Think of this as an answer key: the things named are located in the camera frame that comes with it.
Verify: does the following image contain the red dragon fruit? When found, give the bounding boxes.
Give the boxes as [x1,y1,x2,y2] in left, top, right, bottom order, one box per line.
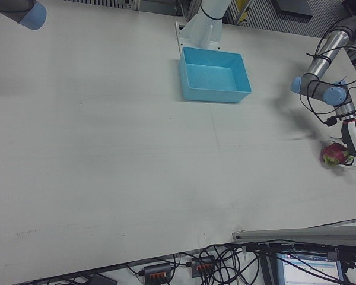
[319,141,352,167]

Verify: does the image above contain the grey teach pendant red button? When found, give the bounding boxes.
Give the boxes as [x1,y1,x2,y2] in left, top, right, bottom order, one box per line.
[274,251,349,285]

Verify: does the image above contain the light blue plastic bin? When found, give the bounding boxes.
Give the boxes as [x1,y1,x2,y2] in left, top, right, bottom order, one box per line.
[179,46,252,105]

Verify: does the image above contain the black USB hub orange ports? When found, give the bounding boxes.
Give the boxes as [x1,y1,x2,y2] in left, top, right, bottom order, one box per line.
[143,262,172,282]
[189,254,217,279]

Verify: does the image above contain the black cable tangle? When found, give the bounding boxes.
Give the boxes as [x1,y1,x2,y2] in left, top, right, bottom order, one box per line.
[127,242,274,285]

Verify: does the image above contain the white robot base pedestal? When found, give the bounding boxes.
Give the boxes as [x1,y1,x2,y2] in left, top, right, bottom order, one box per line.
[174,0,231,60]

